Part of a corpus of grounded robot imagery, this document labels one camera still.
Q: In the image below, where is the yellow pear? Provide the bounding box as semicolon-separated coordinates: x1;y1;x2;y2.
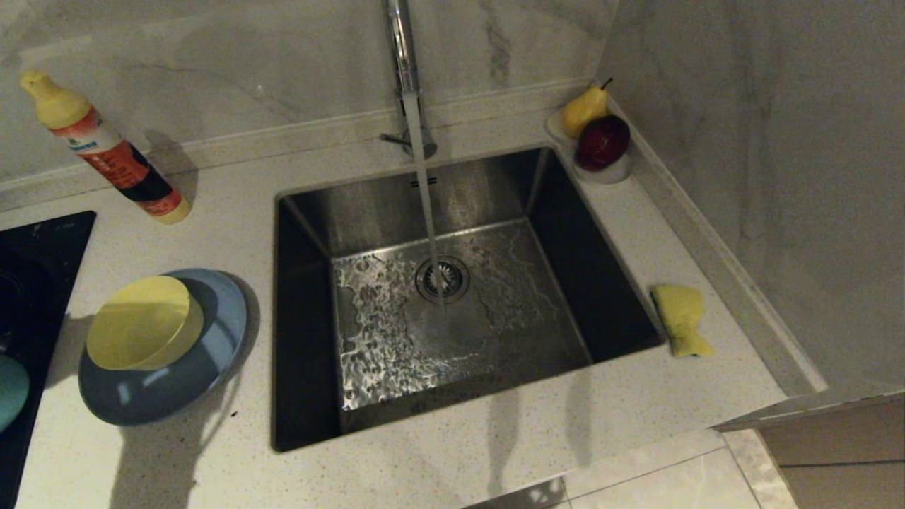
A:
562;78;614;139

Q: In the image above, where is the dark red apple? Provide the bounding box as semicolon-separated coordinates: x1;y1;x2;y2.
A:
576;113;633;172

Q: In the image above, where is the small white fruit dish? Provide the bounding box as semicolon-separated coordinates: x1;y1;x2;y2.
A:
546;106;635;186

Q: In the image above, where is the clear tap water stream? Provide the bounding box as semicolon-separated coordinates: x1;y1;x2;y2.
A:
402;92;450;312

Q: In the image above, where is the blue round plate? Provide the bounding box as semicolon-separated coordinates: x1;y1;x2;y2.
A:
78;268;248;426

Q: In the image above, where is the teal bowl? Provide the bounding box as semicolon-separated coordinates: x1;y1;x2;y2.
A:
0;353;32;432

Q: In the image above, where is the metal sink drain strainer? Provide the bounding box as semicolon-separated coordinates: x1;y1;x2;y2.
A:
415;255;472;305

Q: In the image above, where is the orange dish soap bottle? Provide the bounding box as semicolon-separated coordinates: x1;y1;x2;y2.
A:
20;69;193;226

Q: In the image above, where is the black induction cooktop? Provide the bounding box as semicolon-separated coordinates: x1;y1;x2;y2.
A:
0;210;98;509

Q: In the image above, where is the yellow green sponge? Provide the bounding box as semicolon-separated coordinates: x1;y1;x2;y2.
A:
651;283;716;359

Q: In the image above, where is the chrome faucet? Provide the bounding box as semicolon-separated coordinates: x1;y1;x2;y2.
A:
380;0;439;159

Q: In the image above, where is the stainless steel sink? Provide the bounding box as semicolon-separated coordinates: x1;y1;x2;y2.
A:
270;145;667;455

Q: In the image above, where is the yellow plastic bowl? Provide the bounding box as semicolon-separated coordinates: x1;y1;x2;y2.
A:
86;275;205;371

